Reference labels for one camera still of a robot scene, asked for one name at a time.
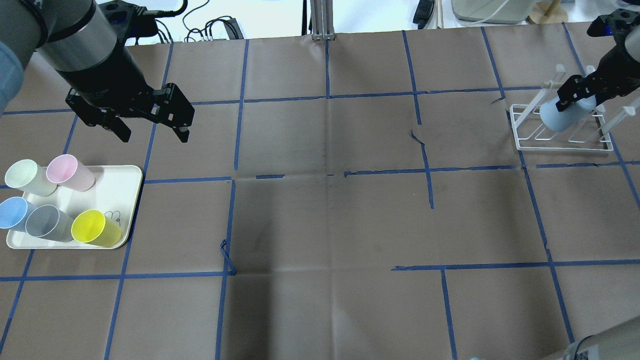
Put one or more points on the grey plastic cup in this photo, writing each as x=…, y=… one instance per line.
x=47, y=222

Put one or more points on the yellow plastic cup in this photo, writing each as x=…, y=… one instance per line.
x=95, y=228

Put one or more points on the white wire cup rack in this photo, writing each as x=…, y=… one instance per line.
x=582, y=127

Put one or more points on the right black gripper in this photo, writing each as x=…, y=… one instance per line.
x=616, y=61

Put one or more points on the pink plastic cup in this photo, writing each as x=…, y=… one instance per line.
x=67, y=171

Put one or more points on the beige plastic bin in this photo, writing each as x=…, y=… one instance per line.
x=504, y=12

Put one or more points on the wooden mug tree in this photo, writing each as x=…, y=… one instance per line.
x=547, y=12

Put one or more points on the light blue plastic cup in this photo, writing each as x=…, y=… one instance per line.
x=559, y=121

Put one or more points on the black power adapter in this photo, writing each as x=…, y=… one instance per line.
x=423, y=13

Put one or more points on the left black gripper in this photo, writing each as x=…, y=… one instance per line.
x=106, y=75

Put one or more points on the aluminium frame post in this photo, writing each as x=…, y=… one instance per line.
x=322, y=20

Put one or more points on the pale green plastic cup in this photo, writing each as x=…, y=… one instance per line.
x=28, y=176

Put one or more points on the cream plastic tray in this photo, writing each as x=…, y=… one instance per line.
x=115, y=193

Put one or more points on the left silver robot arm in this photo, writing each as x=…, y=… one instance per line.
x=84, y=42

